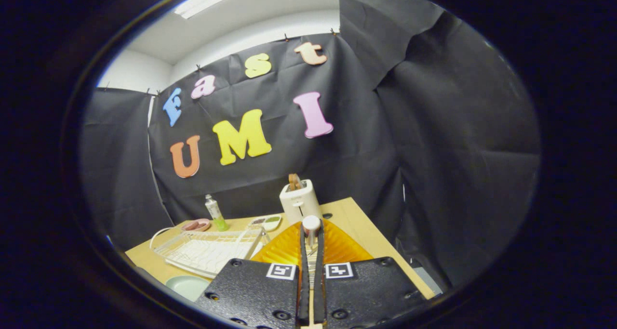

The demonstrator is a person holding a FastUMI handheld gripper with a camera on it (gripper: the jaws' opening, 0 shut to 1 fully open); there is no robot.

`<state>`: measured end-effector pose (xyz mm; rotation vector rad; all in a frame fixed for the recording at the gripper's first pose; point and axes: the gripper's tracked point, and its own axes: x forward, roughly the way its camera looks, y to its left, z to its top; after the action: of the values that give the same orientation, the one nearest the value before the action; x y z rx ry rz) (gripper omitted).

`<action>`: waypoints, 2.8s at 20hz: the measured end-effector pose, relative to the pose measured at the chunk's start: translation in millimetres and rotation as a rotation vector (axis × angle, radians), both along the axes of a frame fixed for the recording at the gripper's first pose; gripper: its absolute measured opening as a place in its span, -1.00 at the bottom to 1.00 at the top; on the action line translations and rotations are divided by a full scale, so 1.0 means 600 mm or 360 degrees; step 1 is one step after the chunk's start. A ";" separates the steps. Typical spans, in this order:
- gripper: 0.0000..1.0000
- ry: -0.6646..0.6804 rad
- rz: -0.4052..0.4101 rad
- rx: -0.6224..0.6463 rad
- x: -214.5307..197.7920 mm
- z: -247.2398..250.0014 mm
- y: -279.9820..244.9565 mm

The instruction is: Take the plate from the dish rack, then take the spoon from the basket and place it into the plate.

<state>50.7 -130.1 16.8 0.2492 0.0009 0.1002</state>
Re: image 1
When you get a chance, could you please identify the cream toaster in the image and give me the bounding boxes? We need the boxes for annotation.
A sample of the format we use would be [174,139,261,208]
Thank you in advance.
[279,179,323,225]

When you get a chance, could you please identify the white dish rack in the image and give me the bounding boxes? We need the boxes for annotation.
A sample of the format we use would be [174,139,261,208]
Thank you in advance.
[149,225,271,279]

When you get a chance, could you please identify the white divided snack dish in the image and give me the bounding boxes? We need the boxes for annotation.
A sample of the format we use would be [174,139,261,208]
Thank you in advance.
[249,214,283,233]

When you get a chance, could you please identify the pale green plate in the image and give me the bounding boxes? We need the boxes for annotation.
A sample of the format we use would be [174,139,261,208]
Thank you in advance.
[165,275,212,303]

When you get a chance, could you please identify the clear bottle green liquid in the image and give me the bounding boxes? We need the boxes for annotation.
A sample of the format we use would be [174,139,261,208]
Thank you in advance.
[204,194,230,232]

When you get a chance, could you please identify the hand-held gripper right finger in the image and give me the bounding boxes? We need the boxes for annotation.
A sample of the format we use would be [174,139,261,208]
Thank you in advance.
[313,219,428,329]

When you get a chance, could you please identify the pink checked handle spoon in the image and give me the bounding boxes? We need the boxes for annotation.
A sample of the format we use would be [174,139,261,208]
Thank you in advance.
[302,215,322,291]

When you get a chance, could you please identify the small pink plate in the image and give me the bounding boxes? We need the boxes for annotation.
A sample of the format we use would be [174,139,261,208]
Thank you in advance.
[181,218,212,233]

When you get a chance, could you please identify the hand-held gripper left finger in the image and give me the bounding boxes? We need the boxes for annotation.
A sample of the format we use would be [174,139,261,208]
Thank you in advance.
[194,222,310,329]

